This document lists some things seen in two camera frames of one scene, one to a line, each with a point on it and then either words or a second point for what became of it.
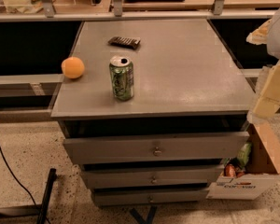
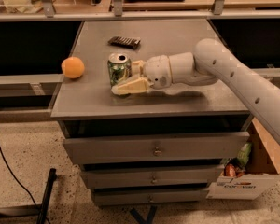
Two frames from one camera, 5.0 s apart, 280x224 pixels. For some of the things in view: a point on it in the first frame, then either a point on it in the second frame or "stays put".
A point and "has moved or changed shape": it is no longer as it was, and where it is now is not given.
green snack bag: [243, 155] stays put
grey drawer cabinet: [151, 109] stays put
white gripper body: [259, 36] to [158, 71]
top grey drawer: [187, 147] stays put
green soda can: [121, 70] has moved or changed shape
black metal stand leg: [39, 210] stays put
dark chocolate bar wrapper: [125, 42] stays put
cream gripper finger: [274, 89] to [134, 86]
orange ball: [73, 67] stays put
